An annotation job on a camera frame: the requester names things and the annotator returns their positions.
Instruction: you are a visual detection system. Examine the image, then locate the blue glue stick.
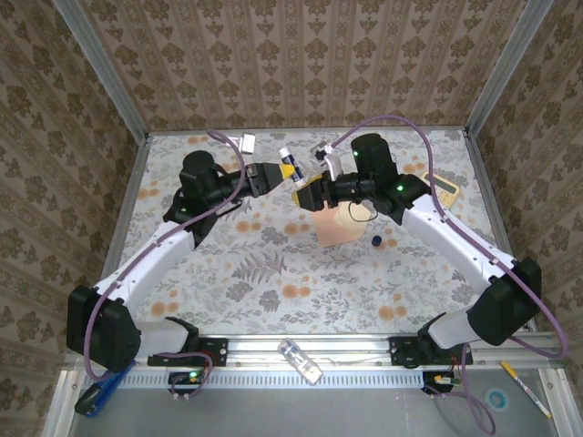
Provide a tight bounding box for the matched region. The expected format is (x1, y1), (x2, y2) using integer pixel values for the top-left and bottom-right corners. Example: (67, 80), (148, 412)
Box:
(278, 147), (306, 188)

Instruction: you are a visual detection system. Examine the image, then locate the pink paper envelope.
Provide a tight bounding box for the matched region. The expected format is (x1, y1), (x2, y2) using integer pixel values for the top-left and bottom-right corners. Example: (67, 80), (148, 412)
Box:
(312, 199), (366, 249)

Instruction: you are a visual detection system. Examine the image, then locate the yellow calculator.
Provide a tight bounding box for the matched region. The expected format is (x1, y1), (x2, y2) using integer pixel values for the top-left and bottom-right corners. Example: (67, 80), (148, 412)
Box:
(420, 171), (462, 211)

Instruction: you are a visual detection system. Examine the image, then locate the floral white tablecloth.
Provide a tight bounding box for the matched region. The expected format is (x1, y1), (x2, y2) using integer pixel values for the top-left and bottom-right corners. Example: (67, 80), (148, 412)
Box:
(98, 129), (526, 337)

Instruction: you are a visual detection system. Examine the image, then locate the wide aluminium extrusion beam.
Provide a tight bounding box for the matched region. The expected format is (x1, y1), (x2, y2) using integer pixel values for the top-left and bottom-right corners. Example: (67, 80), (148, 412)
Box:
(63, 334), (559, 368)

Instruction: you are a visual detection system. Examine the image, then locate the grey metal shelf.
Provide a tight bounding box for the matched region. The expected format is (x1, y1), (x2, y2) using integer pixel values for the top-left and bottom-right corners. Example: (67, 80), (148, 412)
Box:
(43, 367), (573, 437)

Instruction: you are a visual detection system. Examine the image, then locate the blue black hand tool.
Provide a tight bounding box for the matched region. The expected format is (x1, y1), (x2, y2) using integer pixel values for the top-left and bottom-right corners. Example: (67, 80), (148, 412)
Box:
(74, 361), (134, 419)

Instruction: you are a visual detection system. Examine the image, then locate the white yellow marker pen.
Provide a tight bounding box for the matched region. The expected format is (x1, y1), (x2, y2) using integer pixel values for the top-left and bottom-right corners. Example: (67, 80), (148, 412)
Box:
(499, 361), (553, 419)

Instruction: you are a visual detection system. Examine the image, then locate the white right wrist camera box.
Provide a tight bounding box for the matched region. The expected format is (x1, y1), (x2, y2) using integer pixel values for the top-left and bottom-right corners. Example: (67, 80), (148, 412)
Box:
(312, 142), (343, 181)

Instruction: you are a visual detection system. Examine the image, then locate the aluminium table side rail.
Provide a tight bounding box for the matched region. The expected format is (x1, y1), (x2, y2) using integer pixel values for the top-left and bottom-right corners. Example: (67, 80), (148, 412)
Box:
(85, 132), (152, 337)
(463, 130), (539, 332)

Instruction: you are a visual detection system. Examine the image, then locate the aluminium frame post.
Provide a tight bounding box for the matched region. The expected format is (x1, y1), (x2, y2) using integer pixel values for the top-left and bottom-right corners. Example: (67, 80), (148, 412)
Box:
(465, 0), (556, 137)
(51, 0), (150, 142)

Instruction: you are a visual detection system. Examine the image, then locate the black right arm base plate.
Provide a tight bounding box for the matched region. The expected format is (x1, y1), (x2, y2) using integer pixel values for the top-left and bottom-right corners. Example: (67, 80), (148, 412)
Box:
(388, 336), (475, 368)

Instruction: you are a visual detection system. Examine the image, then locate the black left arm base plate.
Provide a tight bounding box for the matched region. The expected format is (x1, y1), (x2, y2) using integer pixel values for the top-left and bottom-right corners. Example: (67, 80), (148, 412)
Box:
(148, 337), (229, 368)

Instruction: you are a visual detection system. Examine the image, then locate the white slotted cable duct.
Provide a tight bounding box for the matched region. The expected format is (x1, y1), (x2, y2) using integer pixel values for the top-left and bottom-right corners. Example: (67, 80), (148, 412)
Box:
(84, 369), (429, 389)

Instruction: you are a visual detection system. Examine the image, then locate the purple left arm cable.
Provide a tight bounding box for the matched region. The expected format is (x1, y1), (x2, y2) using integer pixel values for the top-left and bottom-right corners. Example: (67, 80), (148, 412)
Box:
(83, 130), (257, 402)

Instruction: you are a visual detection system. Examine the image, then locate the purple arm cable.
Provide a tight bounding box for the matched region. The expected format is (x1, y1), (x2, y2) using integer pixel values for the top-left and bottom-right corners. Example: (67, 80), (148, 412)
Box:
(330, 114), (569, 433)
(83, 130), (257, 402)

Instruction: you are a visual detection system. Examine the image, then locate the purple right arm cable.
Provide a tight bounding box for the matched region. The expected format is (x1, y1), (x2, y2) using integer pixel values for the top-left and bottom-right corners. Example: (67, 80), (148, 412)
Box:
(330, 114), (569, 433)

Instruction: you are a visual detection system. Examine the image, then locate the blue tape ring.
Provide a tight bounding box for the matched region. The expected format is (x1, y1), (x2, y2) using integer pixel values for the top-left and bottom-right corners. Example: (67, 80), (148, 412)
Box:
(485, 387), (509, 411)

